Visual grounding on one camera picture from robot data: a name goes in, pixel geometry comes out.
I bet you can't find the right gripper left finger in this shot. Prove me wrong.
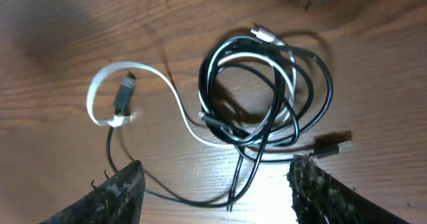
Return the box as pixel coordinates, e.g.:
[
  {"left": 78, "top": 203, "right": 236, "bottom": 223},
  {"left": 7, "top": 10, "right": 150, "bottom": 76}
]
[{"left": 44, "top": 161, "right": 145, "bottom": 224}]

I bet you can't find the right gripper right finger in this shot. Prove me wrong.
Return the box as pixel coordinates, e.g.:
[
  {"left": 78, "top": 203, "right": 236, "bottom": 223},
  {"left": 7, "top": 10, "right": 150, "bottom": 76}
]
[{"left": 287, "top": 155, "right": 406, "bottom": 224}]

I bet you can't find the white usb cable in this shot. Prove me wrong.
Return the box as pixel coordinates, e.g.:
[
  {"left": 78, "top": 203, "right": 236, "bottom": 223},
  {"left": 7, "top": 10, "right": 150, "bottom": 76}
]
[{"left": 85, "top": 25, "right": 298, "bottom": 149}]

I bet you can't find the black usb cable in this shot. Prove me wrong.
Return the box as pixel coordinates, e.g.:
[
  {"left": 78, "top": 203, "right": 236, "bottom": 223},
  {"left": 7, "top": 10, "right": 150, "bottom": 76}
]
[{"left": 105, "top": 39, "right": 354, "bottom": 213}]

